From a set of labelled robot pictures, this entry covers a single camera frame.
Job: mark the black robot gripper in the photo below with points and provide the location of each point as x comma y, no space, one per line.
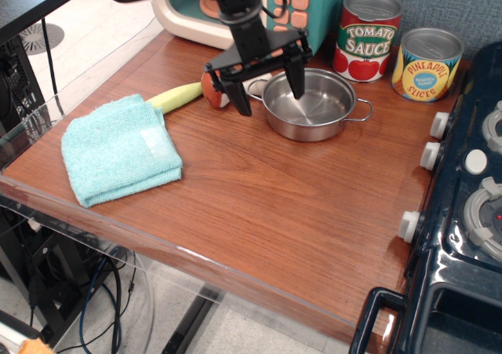
256,50

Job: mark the silver two-handled pan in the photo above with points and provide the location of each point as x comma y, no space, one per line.
328,103

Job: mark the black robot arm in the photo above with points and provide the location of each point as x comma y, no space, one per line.
256,50

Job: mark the plush brown mushroom toy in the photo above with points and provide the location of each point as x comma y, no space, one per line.
213,93

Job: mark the plush yellow-green vegetable toy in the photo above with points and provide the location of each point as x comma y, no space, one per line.
177,97

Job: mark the teal cream toy microwave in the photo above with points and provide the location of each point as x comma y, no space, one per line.
198,20

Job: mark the tomato sauce can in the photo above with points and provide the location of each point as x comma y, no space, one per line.
365,38

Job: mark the light blue folded towel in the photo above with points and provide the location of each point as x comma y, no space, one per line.
120,149

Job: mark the pineapple slices can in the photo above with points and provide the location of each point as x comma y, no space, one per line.
427,63

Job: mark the white stove knob rear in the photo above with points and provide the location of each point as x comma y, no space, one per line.
439,124

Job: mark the white stove knob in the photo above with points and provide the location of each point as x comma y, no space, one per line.
408,225
439,124
429,155

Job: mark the white stove knob middle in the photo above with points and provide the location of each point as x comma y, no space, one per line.
429,155

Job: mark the white stove knob front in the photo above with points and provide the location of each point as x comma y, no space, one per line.
408,225

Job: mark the black table leg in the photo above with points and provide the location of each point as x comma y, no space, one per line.
188,327

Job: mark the dark blue toy stove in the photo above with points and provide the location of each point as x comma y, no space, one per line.
452,299

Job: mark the yellow sponge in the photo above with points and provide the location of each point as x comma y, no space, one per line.
34,346

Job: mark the black metal shelf frame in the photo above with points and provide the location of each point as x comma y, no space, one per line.
55,274

